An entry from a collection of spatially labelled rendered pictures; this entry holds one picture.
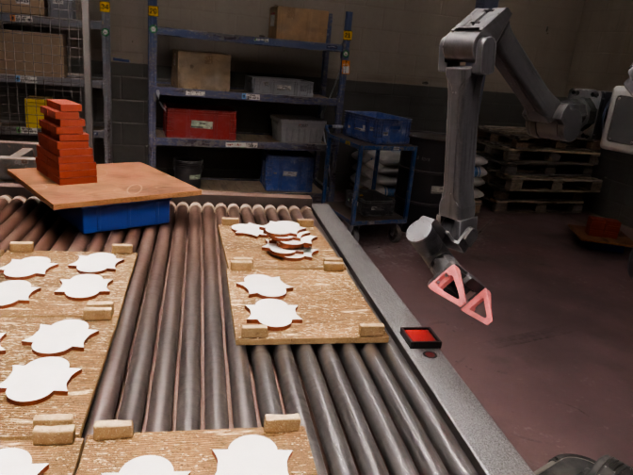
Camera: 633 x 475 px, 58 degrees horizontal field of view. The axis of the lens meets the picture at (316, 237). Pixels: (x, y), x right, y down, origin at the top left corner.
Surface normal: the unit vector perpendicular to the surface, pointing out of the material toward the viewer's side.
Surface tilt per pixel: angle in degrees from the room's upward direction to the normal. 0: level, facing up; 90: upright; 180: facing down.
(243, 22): 90
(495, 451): 0
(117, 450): 0
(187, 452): 0
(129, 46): 90
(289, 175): 90
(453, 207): 97
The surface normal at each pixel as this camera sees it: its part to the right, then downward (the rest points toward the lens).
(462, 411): 0.09, -0.95
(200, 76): 0.33, 0.26
